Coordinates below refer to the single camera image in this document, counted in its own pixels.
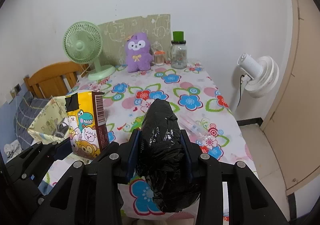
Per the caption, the grey plaid pillow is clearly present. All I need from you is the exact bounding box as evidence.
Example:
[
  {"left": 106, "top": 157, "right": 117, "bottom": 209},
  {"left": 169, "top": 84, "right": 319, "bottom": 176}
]
[{"left": 14, "top": 94, "right": 49, "bottom": 150}]

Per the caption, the black plastic bundle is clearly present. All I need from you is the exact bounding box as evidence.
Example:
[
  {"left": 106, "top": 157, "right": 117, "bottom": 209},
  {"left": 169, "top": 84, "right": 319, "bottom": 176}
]
[{"left": 136, "top": 99, "right": 200, "bottom": 213}]

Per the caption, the beige door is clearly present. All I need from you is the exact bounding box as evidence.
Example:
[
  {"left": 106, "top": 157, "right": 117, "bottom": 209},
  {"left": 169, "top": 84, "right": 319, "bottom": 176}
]
[{"left": 261, "top": 0, "right": 319, "bottom": 195}]

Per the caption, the glass jar green lid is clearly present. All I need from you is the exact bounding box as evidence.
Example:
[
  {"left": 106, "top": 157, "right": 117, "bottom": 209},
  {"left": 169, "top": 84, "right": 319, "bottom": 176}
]
[{"left": 170, "top": 31, "right": 188, "bottom": 69}]

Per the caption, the purple plush toy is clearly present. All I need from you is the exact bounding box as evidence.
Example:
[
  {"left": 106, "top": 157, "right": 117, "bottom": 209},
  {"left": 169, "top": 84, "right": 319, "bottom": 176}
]
[{"left": 125, "top": 32, "right": 153, "bottom": 73}]

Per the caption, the grey fabric pouch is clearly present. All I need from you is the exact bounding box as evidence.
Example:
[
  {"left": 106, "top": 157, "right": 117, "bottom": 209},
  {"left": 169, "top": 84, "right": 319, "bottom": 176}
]
[{"left": 54, "top": 121, "right": 69, "bottom": 138}]

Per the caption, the green desk fan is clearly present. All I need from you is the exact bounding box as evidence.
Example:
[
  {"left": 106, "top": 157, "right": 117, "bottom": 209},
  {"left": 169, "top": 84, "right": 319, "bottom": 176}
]
[{"left": 63, "top": 21, "right": 116, "bottom": 81}]

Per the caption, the crumpled white cloth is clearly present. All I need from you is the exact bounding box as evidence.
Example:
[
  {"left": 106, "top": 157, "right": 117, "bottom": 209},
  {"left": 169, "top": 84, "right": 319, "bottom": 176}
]
[{"left": 4, "top": 139, "right": 23, "bottom": 161}]

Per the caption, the green patterned cardboard panel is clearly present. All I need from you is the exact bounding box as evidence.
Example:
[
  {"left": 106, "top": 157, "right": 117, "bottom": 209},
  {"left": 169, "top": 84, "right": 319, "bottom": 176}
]
[{"left": 97, "top": 13, "right": 171, "bottom": 66}]

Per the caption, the white standing fan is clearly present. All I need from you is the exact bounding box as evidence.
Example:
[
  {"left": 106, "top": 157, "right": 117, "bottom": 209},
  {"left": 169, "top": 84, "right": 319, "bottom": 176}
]
[{"left": 231, "top": 53, "right": 279, "bottom": 113}]

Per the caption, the clear plastic bag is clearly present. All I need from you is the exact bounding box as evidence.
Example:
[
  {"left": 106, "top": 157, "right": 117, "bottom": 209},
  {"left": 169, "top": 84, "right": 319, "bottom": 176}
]
[{"left": 178, "top": 114, "right": 214, "bottom": 141}]

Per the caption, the floral tablecloth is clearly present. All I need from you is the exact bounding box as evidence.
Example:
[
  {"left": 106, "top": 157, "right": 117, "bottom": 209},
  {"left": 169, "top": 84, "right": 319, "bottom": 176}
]
[{"left": 39, "top": 58, "right": 258, "bottom": 225}]

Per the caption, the yellow cartoon snack box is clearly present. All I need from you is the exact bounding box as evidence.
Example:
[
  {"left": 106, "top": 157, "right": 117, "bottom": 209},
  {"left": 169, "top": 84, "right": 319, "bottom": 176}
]
[{"left": 65, "top": 90, "right": 109, "bottom": 160}]

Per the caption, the toothpick jar orange lid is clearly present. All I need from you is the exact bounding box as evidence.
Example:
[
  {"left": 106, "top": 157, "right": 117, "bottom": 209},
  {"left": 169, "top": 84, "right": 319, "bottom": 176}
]
[{"left": 153, "top": 50, "right": 165, "bottom": 66}]

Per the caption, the yellow patterned storage box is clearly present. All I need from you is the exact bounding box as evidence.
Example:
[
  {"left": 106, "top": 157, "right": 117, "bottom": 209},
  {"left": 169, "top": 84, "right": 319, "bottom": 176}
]
[{"left": 28, "top": 96, "right": 69, "bottom": 144}]

